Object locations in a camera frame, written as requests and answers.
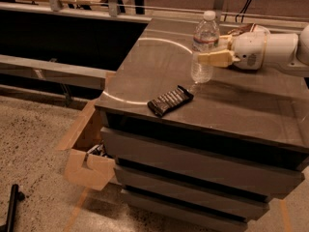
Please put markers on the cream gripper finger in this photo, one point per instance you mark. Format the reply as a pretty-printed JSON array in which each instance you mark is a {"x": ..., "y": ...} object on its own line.
[
  {"x": 221, "y": 59},
  {"x": 225, "y": 41}
]

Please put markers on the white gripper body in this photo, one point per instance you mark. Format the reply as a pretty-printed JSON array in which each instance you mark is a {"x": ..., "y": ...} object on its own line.
[{"x": 248, "y": 51}]

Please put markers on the clear plastic water bottle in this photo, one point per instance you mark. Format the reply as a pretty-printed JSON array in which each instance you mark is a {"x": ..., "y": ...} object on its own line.
[{"x": 205, "y": 39}]

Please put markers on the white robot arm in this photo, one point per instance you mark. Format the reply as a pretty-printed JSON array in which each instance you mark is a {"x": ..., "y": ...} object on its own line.
[{"x": 287, "y": 52}]

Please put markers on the black rxbar chocolate bar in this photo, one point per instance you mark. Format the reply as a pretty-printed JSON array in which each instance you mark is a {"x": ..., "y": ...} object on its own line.
[{"x": 170, "y": 101}]

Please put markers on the yellow chip bag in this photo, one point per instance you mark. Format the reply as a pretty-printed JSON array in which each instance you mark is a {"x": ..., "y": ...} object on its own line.
[{"x": 247, "y": 28}]

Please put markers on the grey drawer cabinet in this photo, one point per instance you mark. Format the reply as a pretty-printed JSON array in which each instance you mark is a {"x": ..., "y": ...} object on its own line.
[{"x": 216, "y": 161}]

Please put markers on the grey metal railing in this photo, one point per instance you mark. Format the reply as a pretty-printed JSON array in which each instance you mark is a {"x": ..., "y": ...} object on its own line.
[{"x": 81, "y": 45}]

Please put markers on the open cardboard box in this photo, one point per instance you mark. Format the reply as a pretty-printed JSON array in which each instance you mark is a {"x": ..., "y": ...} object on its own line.
[{"x": 85, "y": 169}]

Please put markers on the black pole on floor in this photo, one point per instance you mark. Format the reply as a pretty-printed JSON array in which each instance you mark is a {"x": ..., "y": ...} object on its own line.
[{"x": 15, "y": 196}]

